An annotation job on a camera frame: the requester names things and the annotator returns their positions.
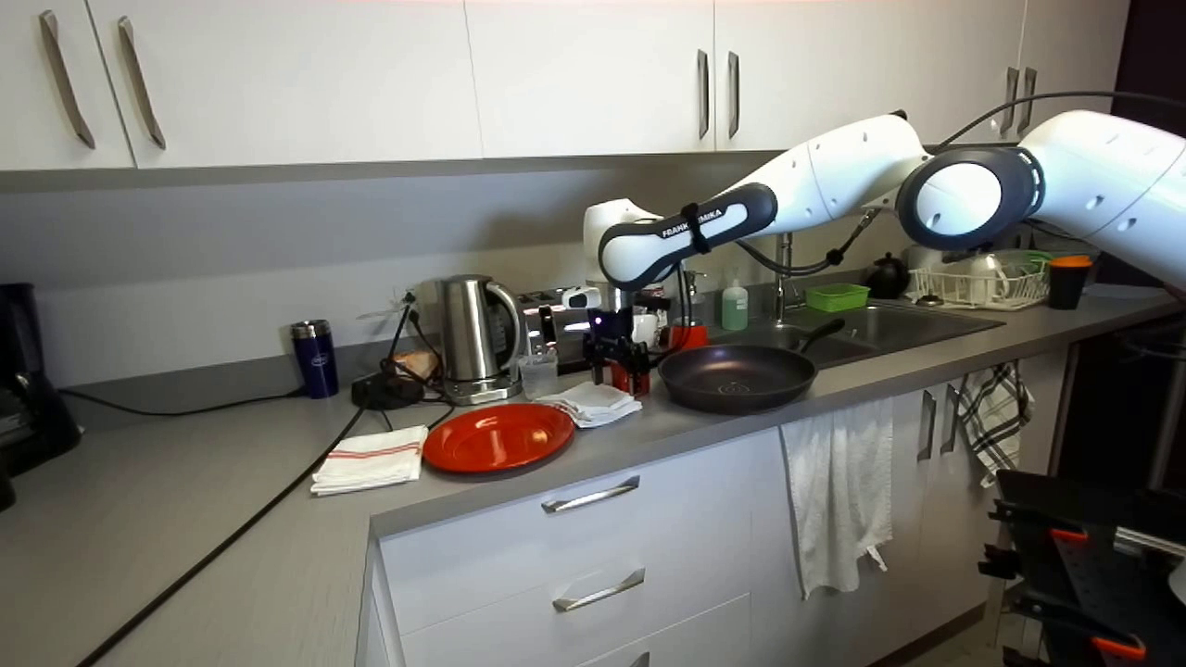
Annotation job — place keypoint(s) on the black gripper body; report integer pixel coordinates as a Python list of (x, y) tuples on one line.
[(621, 334)]

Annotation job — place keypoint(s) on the white towel with red stripe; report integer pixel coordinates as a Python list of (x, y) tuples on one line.
[(369, 461), (596, 404)]

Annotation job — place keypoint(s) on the black frying pan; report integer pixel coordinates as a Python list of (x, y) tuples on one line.
[(737, 376)]

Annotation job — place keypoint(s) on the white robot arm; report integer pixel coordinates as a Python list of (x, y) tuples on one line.
[(839, 170)]

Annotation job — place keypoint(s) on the plain white terry towel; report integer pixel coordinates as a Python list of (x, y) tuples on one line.
[(839, 495)]

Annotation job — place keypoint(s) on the red cup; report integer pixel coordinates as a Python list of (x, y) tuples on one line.
[(687, 340)]

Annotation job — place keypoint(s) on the clear plastic cup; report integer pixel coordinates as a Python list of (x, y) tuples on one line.
[(540, 372)]

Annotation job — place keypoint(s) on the green soap bottle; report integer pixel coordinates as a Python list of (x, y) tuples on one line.
[(737, 308)]

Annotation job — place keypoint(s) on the red plate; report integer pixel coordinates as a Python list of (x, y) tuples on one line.
[(498, 440)]

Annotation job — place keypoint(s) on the steel electric kettle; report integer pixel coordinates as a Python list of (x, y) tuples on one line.
[(475, 327)]

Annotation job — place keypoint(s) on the steel faucet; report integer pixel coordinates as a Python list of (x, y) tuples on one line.
[(784, 280)]

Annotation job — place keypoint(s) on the white base cabinet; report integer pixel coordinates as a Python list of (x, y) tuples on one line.
[(692, 544)]

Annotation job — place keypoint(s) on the green sponge container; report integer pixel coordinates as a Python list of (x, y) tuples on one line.
[(839, 297)]

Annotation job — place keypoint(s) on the small black tripod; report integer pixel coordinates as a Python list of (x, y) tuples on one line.
[(408, 327)]

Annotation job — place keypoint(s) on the black round base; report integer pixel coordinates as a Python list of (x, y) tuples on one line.
[(386, 390)]

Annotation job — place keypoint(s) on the black teapot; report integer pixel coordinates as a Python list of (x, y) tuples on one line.
[(889, 280)]

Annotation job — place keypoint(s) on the steel sink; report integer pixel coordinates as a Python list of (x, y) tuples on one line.
[(901, 327)]

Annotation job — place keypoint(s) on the blue tumbler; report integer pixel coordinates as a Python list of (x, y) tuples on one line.
[(318, 357)]

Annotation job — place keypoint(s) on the white dish rack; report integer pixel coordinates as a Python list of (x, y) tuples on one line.
[(975, 283)]

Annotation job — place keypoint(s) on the black cup orange lid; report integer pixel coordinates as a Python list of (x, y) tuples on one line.
[(1070, 283)]

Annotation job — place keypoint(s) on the black robot stand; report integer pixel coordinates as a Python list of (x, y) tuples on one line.
[(1097, 559)]

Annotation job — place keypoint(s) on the black coffee machine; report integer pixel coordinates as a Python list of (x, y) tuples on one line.
[(33, 396)]

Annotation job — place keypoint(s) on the white wall cabinet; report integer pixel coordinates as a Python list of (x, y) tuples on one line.
[(308, 75)]

